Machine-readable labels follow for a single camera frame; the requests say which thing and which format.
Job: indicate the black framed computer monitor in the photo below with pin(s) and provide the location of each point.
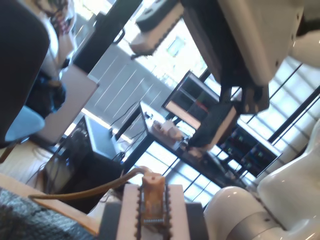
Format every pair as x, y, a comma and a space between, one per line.
182, 112

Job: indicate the black desk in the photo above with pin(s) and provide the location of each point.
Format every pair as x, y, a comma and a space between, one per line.
200, 160

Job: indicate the black bubble-wrap mat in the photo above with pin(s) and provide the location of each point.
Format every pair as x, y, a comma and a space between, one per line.
30, 220

